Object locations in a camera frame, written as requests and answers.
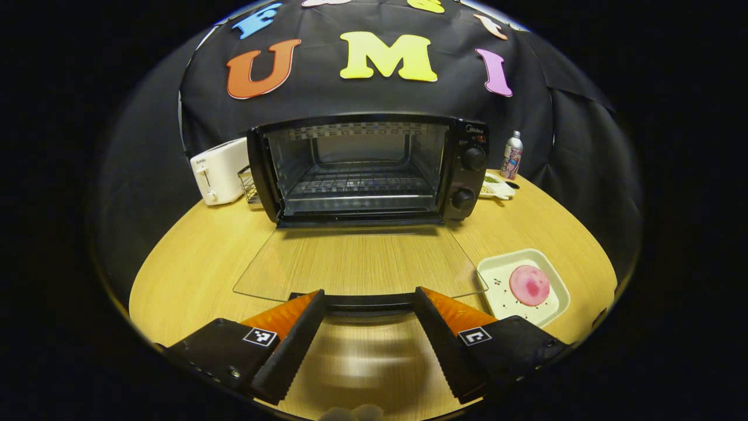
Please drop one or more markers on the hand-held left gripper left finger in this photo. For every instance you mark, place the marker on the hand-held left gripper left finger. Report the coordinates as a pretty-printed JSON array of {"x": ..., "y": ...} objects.
[{"x": 295, "y": 345}]

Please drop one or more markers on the white toaster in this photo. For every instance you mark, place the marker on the white toaster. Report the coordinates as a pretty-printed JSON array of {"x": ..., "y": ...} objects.
[{"x": 219, "y": 172}]

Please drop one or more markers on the black backdrop cloth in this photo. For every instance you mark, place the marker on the black backdrop cloth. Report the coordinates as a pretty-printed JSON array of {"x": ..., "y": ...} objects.
[{"x": 327, "y": 93}]

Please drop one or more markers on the white divided snack tray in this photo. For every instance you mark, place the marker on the white divided snack tray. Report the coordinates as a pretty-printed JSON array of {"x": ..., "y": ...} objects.
[{"x": 495, "y": 188}]

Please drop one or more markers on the pink round food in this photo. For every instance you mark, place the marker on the pink round food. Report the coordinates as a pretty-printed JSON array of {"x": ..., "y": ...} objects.
[{"x": 529, "y": 285}]

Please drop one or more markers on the white square plate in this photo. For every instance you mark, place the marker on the white square plate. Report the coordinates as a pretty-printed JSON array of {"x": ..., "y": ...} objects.
[{"x": 499, "y": 275}]

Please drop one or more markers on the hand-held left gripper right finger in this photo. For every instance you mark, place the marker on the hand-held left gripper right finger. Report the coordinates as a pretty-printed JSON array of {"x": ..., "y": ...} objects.
[{"x": 447, "y": 351}]

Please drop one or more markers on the silver spray bottle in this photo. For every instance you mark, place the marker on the silver spray bottle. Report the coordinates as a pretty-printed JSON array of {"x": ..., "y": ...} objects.
[{"x": 512, "y": 155}]

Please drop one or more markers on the black electric oven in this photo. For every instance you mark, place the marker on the black electric oven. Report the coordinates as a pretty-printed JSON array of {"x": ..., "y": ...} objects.
[{"x": 467, "y": 175}]

